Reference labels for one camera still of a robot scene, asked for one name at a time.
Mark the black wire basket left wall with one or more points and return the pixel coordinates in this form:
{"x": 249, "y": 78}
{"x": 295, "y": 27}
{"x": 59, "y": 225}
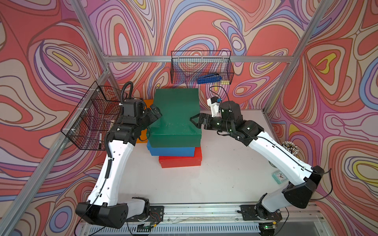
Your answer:
{"x": 96, "y": 113}

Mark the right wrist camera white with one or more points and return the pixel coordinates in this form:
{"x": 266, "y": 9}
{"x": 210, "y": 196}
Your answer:
{"x": 214, "y": 104}

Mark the yellow item in basket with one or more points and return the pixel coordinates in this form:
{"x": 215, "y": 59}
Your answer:
{"x": 224, "y": 82}

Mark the orange shoebox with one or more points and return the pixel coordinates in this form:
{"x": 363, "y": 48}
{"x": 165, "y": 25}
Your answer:
{"x": 144, "y": 137}

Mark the green shoebox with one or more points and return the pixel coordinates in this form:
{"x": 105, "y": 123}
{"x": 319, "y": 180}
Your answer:
{"x": 174, "y": 129}

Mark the aluminium front rail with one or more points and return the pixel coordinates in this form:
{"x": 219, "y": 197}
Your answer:
{"x": 222, "y": 219}

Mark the black wire basket back wall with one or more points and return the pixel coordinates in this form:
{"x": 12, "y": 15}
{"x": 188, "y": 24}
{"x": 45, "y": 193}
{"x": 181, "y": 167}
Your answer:
{"x": 188, "y": 65}

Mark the black wire basket wall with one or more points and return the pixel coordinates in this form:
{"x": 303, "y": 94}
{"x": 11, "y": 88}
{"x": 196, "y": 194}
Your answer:
{"x": 188, "y": 65}
{"x": 96, "y": 113}

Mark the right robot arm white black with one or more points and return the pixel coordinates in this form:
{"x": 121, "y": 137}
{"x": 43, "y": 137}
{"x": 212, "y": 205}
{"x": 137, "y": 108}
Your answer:
{"x": 303, "y": 179}

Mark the marker pen in basket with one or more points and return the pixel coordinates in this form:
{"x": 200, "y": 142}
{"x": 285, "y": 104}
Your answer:
{"x": 100, "y": 142}

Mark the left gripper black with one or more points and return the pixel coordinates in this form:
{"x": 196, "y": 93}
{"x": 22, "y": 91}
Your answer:
{"x": 152, "y": 117}

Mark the blue tool in basket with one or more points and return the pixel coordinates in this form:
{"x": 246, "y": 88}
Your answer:
{"x": 209, "y": 78}

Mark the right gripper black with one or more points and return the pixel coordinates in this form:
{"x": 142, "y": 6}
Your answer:
{"x": 202, "y": 117}

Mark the red shoebox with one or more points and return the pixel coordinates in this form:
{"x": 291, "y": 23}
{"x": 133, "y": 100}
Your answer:
{"x": 182, "y": 161}

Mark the blue shoebox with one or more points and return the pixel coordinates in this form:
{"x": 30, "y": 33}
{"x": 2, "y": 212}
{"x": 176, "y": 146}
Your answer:
{"x": 172, "y": 151}

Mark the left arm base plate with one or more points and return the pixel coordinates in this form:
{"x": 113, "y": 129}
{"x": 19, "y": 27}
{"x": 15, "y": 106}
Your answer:
{"x": 155, "y": 215}

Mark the small teal clock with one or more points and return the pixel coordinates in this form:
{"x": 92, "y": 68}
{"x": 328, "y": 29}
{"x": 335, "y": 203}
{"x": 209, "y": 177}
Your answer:
{"x": 279, "y": 177}

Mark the cup of pencils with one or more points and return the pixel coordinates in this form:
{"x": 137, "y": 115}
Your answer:
{"x": 291, "y": 147}

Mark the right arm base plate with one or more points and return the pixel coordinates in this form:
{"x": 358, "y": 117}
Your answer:
{"x": 256, "y": 213}

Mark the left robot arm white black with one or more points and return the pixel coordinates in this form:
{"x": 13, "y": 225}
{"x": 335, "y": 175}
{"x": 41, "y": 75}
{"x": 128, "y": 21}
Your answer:
{"x": 102, "y": 207}

